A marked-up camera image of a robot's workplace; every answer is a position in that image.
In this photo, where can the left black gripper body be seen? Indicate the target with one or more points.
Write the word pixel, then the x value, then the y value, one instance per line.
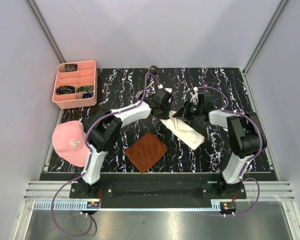
pixel 164 114

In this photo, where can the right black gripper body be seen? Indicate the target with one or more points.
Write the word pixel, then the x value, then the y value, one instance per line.
pixel 193 110

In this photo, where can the white cloth napkin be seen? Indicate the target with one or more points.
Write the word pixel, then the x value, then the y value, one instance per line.
pixel 183 131

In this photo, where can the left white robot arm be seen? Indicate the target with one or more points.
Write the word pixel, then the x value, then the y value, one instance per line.
pixel 104 131

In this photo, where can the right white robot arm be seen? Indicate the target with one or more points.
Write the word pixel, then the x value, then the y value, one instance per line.
pixel 246 136

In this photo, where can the black marble patterned mat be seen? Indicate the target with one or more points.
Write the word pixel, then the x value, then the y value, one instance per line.
pixel 117 88

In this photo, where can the black spoon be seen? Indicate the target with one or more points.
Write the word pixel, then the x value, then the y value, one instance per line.
pixel 153 69

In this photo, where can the brown folded cloth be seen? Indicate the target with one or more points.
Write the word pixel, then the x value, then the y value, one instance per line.
pixel 146 152

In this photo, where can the pink divided organizer tray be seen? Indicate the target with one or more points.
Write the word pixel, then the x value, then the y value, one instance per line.
pixel 75 85

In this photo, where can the pink baseball cap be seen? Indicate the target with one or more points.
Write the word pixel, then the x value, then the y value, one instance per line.
pixel 68 140

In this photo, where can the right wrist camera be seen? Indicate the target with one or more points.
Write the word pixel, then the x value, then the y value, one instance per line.
pixel 199 98

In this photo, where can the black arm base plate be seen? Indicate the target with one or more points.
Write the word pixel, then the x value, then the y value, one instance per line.
pixel 156 190

